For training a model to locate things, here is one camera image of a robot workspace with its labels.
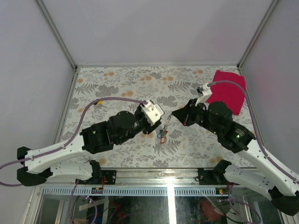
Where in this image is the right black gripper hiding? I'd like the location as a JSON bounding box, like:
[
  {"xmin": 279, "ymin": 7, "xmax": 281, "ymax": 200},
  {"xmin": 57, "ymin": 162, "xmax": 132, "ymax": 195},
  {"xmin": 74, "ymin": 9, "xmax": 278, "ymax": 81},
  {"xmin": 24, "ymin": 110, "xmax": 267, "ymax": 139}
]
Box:
[{"xmin": 172, "ymin": 98, "xmax": 221, "ymax": 136}]

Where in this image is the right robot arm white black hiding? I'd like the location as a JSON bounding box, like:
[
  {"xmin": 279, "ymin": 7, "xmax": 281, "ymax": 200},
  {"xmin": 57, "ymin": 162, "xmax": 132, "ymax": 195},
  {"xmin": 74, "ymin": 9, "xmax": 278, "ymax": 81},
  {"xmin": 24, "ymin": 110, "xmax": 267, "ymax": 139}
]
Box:
[{"xmin": 171, "ymin": 99, "xmax": 299, "ymax": 216}]

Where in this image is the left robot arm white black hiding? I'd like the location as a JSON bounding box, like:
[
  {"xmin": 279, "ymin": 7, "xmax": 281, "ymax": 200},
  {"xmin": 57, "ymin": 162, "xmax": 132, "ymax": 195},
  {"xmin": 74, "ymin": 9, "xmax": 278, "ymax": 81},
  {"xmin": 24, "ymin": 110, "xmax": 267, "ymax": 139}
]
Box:
[{"xmin": 17, "ymin": 103, "xmax": 164, "ymax": 187}]

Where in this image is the red folded cloth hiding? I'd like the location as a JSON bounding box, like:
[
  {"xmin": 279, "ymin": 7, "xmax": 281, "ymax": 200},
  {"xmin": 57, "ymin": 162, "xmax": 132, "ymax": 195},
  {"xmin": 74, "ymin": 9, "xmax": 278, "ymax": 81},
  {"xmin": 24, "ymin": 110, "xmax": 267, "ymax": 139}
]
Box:
[{"xmin": 206, "ymin": 70, "xmax": 246, "ymax": 115}]

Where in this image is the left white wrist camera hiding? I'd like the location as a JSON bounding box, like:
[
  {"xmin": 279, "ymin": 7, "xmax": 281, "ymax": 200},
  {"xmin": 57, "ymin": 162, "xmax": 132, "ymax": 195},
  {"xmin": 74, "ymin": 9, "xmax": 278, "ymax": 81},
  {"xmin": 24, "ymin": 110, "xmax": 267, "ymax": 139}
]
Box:
[{"xmin": 141, "ymin": 100, "xmax": 165, "ymax": 126}]

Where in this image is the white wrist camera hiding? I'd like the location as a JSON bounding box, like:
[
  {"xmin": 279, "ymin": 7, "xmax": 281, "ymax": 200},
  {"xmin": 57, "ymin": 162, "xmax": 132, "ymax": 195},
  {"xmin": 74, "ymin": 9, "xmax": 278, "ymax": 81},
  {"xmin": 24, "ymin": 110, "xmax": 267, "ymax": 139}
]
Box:
[
  {"xmin": 141, "ymin": 100, "xmax": 165, "ymax": 126},
  {"xmin": 195, "ymin": 84, "xmax": 212, "ymax": 106}
]

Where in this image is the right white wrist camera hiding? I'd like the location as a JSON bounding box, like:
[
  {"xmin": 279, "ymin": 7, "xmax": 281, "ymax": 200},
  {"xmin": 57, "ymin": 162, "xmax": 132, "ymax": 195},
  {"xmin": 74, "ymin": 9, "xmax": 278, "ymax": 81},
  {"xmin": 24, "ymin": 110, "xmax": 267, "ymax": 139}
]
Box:
[{"xmin": 195, "ymin": 84, "xmax": 212, "ymax": 106}]

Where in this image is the aluminium front rail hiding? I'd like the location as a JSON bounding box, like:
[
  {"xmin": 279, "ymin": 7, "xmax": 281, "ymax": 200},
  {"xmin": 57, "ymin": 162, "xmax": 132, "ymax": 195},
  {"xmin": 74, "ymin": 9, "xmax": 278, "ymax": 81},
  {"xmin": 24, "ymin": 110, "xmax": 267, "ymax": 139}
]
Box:
[{"xmin": 42, "ymin": 168, "xmax": 231, "ymax": 196}]

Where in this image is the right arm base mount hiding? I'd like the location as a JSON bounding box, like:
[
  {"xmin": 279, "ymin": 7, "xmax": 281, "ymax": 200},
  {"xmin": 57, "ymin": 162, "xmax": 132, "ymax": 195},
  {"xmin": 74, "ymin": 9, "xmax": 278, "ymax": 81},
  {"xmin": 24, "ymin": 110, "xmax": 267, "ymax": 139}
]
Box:
[{"xmin": 194, "ymin": 160, "xmax": 232, "ymax": 185}]

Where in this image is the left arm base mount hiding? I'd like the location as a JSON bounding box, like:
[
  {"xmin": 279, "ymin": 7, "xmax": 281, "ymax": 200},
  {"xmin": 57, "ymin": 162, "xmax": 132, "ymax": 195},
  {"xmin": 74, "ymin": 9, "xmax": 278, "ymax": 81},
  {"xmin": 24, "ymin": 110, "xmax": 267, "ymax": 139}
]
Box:
[{"xmin": 76, "ymin": 160, "xmax": 117, "ymax": 185}]

